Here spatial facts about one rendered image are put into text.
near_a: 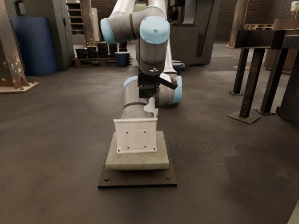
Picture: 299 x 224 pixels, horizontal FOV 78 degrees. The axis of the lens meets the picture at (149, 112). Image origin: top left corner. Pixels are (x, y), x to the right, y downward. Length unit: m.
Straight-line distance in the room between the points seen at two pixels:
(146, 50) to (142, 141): 0.53
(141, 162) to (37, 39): 2.97
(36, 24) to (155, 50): 3.10
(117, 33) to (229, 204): 0.87
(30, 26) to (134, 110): 2.85
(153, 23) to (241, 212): 0.85
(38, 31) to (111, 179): 2.95
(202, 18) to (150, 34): 3.50
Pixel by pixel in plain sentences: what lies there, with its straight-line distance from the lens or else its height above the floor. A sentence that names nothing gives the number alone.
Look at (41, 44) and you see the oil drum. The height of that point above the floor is 0.49.
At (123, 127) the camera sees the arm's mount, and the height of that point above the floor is 0.28.
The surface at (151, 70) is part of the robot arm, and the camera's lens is 0.65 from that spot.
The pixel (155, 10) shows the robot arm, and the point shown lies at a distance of 0.73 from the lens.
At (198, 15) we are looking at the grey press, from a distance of 4.04.
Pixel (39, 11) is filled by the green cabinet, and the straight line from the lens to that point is 3.85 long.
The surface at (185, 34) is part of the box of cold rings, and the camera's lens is 3.45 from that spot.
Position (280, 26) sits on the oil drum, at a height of 0.74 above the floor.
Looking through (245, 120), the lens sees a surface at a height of 0.01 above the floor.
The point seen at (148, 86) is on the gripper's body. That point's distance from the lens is 0.72.
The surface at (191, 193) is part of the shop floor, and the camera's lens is 1.01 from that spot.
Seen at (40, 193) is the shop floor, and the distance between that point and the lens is 1.13.
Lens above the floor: 0.74
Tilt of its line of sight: 25 degrees down
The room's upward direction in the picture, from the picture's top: straight up
